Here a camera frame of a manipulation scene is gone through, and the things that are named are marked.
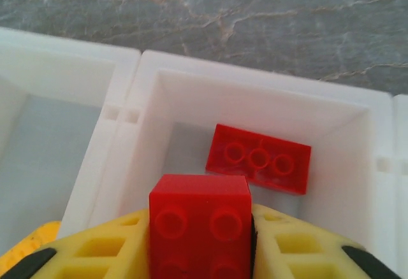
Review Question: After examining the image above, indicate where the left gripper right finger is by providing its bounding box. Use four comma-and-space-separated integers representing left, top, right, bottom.
250, 203, 400, 279

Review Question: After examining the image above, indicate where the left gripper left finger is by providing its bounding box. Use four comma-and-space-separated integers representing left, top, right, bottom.
0, 207, 151, 279

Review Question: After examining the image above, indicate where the small red lego brick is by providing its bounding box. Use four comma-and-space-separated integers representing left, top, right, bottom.
149, 173, 253, 279

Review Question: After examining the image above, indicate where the white plastic bin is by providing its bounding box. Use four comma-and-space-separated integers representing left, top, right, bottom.
390, 94, 408, 279
0, 26, 143, 251
59, 49, 395, 279

